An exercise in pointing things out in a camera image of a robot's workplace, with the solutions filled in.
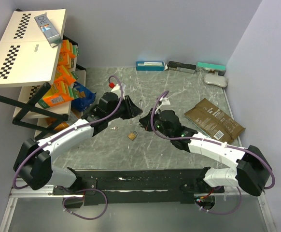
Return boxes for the black frame white shelf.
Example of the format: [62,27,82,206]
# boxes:
[0,9,87,141]

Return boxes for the black flat box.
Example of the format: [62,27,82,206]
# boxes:
[168,61,197,74]

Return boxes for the checkerboard calibration board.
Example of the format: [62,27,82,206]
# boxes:
[0,9,67,87]

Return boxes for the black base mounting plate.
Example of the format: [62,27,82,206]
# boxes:
[53,168,224,205]

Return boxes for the orange snack bag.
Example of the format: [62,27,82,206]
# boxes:
[45,117,71,132]

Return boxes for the grey white pouch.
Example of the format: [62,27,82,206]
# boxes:
[203,73,228,88]

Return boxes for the blue flat box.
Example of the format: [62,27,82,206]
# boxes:
[135,61,168,72]

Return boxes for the short shackle brass padlock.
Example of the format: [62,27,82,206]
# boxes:
[127,130,138,141]

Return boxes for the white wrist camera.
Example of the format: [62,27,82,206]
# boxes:
[155,97,170,114]
[109,82,126,100]

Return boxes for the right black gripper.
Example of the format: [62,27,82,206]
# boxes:
[140,108,173,139]

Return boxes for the silver blue carton box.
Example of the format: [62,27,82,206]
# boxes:
[34,14,62,48]

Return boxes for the brown foil package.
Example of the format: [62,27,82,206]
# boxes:
[184,98,245,144]

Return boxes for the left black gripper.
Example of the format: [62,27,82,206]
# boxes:
[107,95,142,121]

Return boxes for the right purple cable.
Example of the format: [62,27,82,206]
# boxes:
[150,90,276,215]

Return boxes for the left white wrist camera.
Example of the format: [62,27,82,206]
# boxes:
[109,82,126,100]

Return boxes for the teal flat box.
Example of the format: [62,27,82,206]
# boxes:
[196,62,226,76]

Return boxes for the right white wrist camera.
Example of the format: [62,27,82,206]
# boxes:
[155,97,170,114]

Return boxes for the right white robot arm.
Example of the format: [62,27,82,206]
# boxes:
[139,110,273,196]

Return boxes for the orange green snack box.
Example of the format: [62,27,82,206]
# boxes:
[38,81,74,109]

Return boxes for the stacked orange snack boxes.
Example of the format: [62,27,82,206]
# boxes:
[54,39,79,86]

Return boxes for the blue doritos chip bag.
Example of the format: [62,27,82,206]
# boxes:
[71,82,96,112]

